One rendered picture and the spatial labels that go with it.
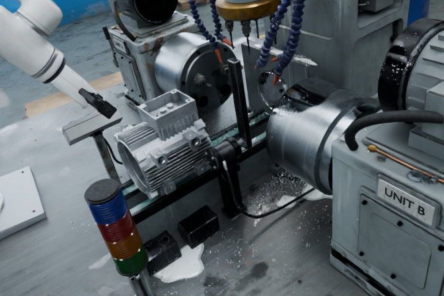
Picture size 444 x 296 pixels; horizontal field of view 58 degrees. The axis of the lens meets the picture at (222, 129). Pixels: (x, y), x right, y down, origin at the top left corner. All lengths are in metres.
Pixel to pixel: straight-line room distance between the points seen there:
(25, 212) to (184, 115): 0.65
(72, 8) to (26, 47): 5.81
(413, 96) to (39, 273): 1.01
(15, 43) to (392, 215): 0.78
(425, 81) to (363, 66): 0.60
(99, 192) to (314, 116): 0.48
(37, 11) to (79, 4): 5.81
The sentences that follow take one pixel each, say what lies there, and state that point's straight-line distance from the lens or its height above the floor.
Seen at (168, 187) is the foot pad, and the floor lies 0.97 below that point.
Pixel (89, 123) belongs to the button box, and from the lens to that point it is 1.24.
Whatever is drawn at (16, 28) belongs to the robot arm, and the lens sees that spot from 0.91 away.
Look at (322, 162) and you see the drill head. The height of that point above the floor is 1.07.
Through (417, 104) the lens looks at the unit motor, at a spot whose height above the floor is 1.26.
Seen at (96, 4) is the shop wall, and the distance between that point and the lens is 6.79.
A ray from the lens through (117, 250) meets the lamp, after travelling 0.76.
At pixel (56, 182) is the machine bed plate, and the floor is 0.80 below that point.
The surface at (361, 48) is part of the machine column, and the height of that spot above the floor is 1.13.
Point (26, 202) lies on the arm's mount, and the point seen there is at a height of 0.82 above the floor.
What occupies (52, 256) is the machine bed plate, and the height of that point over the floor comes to 0.80.
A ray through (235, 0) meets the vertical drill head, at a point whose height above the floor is 1.34.
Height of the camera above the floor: 1.63
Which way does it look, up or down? 33 degrees down
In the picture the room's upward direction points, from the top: 11 degrees counter-clockwise
